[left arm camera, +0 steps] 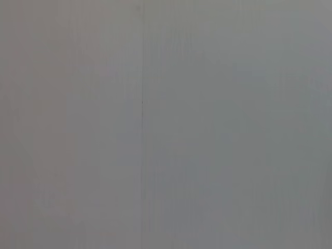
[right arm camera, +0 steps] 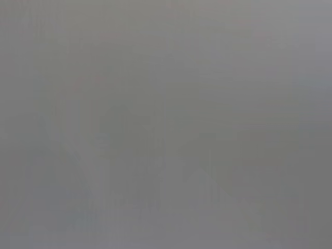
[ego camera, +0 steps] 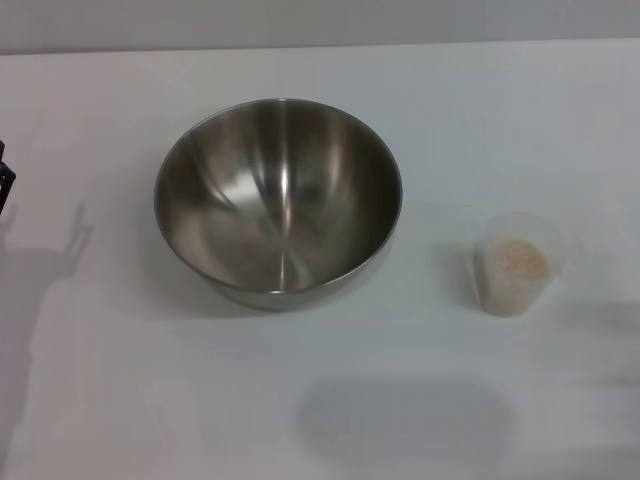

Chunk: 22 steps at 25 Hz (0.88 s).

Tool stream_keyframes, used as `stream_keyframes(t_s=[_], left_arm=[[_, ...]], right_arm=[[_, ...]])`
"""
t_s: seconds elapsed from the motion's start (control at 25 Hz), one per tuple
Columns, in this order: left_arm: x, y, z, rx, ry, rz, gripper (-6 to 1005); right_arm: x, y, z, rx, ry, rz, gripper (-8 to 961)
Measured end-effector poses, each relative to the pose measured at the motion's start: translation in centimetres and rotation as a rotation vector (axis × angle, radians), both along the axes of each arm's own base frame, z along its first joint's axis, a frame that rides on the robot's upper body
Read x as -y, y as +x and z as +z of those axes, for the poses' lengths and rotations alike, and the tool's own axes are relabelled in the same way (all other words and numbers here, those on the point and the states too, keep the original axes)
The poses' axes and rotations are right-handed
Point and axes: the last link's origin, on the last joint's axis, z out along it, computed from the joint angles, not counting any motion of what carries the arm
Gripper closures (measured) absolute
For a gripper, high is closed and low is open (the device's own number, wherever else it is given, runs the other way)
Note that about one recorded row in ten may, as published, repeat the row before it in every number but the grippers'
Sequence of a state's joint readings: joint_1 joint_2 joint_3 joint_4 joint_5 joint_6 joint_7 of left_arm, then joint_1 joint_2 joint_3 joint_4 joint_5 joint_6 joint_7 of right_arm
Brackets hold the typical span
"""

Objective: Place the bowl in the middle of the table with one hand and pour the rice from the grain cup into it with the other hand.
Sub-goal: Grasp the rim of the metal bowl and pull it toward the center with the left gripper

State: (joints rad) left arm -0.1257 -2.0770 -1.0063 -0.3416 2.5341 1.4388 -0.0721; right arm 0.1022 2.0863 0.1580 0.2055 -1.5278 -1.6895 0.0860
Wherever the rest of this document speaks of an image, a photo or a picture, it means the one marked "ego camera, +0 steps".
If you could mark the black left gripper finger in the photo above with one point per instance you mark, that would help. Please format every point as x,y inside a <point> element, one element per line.
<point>5,185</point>

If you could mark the stainless steel mixing bowl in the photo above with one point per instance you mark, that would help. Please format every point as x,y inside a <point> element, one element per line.
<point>280,210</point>

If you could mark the translucent plastic measuring cup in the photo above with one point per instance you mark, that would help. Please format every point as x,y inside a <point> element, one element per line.
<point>505,300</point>

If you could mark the uncooked rice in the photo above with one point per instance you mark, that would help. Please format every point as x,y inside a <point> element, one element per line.
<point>517,257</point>

